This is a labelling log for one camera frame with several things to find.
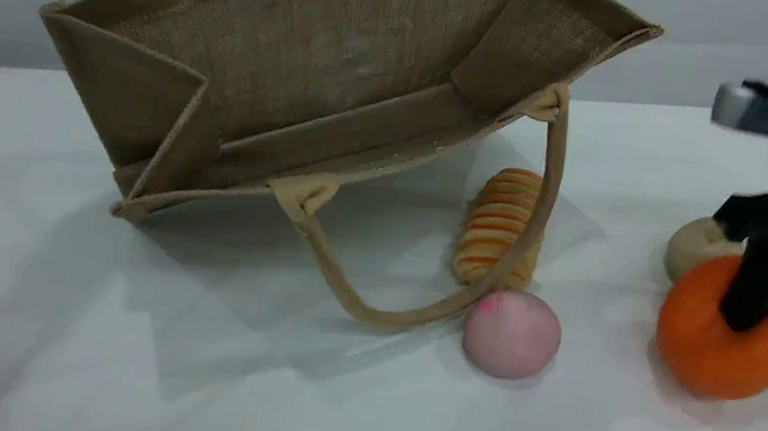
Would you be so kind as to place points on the pink round bun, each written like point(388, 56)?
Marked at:
point(512, 337)

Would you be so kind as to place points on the striped orange bread roll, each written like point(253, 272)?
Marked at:
point(495, 221)

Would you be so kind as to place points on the brown jute tote bag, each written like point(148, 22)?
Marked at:
point(315, 56)

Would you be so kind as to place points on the beige garlic-shaped toy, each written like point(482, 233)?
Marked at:
point(692, 251)

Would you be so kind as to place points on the orange fruit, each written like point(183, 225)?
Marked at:
point(708, 354)

